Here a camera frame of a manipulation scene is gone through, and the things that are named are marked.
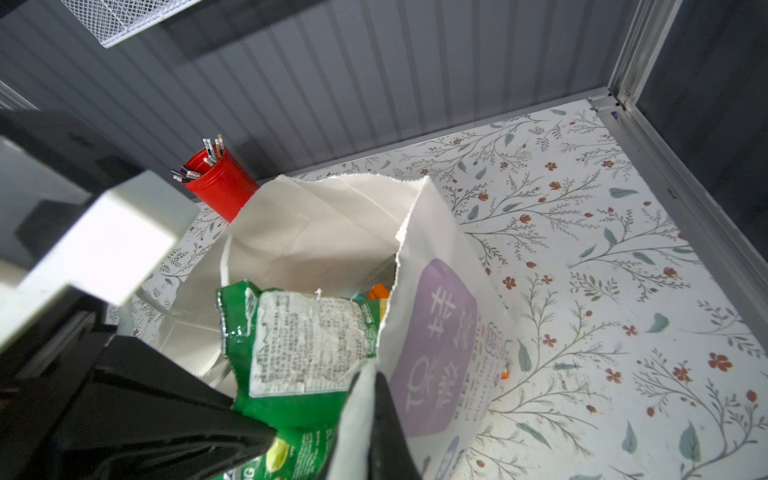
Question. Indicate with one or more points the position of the green Fox's packet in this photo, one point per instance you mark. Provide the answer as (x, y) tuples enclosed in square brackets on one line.
[(293, 356)]

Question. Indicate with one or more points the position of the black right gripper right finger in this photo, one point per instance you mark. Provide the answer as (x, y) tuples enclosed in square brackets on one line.
[(388, 457)]

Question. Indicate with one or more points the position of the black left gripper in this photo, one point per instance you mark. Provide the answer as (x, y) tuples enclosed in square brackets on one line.
[(83, 227)]

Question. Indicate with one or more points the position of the white wire mesh basket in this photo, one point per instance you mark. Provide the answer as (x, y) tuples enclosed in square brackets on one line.
[(114, 21)]

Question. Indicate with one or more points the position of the white printed paper bag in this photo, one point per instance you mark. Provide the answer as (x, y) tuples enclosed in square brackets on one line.
[(446, 336)]

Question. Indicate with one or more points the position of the pens in cup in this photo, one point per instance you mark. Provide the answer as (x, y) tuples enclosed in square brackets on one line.
[(201, 163)]

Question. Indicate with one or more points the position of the red Fox's candy packet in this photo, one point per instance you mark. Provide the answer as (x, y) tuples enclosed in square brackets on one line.
[(378, 292)]

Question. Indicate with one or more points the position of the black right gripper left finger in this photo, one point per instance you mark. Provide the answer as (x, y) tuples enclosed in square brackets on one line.
[(341, 469)]

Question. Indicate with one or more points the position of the red pen cup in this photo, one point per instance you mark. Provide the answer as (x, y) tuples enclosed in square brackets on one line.
[(226, 188)]

